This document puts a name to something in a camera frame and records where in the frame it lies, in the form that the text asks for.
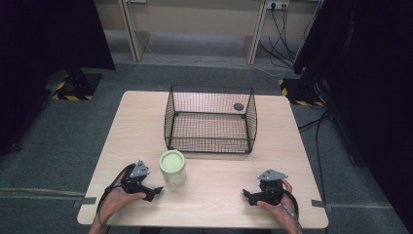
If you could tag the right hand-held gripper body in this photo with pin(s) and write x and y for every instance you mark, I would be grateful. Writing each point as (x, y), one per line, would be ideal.
(271, 191)

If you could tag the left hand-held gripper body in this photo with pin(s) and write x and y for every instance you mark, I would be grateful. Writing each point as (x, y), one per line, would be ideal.
(134, 180)

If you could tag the glass jar with green lid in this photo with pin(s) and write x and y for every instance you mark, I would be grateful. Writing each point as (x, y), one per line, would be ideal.
(172, 162)

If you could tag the person's right hand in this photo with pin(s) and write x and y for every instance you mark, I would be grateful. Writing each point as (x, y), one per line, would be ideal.
(279, 211)

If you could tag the person's left hand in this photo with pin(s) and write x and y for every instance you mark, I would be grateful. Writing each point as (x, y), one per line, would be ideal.
(118, 201)

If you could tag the grey tape strip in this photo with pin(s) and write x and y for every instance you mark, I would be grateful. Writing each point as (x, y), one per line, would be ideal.
(319, 204)
(86, 201)

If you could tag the stand base with hazard tape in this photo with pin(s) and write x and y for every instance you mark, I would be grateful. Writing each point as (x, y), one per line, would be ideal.
(76, 86)
(300, 94)

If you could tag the black curtain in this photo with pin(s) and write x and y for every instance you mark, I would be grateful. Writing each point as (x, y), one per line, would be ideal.
(39, 65)
(373, 81)

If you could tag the white power strip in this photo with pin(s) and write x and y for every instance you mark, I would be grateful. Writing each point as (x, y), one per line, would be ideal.
(278, 4)

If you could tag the beige desk frame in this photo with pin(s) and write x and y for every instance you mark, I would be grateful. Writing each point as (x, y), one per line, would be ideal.
(195, 19)

